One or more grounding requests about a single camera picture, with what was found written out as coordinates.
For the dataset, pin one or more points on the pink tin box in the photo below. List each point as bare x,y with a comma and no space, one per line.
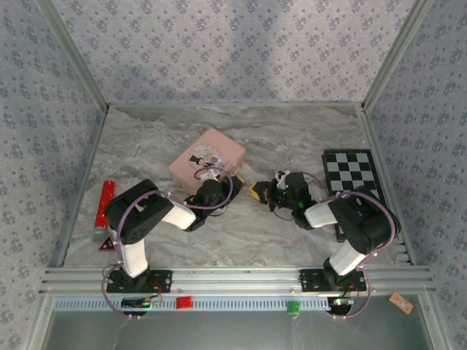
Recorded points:
215,146

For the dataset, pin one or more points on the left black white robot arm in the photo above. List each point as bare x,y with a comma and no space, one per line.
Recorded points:
138,215

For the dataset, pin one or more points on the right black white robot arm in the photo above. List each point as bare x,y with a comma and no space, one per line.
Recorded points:
365,226

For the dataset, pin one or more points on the black white chessboard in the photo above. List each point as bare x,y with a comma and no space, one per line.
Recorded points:
350,171

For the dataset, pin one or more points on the red glitter tube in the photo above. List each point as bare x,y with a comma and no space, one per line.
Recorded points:
104,208

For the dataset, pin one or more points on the red square block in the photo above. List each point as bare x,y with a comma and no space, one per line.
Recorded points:
184,303

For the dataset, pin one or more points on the green square block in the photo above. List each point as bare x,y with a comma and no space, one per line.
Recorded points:
293,307

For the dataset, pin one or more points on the right circuit board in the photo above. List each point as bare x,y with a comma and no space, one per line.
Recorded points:
341,302

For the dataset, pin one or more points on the circuit board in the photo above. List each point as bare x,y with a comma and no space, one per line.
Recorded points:
341,302
138,302

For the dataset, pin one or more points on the left circuit board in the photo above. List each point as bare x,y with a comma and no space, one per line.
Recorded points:
138,302

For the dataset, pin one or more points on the small wooden tag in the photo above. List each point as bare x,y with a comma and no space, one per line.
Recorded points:
400,302

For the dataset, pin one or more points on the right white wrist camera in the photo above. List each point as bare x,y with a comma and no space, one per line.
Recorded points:
281,180

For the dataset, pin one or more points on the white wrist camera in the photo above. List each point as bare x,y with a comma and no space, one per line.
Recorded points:
281,180
209,175

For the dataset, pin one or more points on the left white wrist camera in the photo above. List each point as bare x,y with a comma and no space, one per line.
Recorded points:
209,175

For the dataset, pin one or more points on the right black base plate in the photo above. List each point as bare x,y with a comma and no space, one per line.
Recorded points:
310,280

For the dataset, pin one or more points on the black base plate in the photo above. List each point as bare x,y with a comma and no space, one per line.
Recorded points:
310,280
160,280

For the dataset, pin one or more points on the aluminium mounting rail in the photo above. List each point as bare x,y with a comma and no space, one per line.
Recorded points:
237,279

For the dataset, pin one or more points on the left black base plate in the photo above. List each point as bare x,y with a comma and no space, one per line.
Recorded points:
160,280

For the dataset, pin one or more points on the right aluminium frame post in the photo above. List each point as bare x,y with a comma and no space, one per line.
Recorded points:
396,54

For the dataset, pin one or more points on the aluminium frame post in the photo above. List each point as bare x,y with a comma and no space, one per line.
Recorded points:
396,54
73,54

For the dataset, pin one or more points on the left aluminium frame post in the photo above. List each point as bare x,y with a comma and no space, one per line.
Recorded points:
73,54

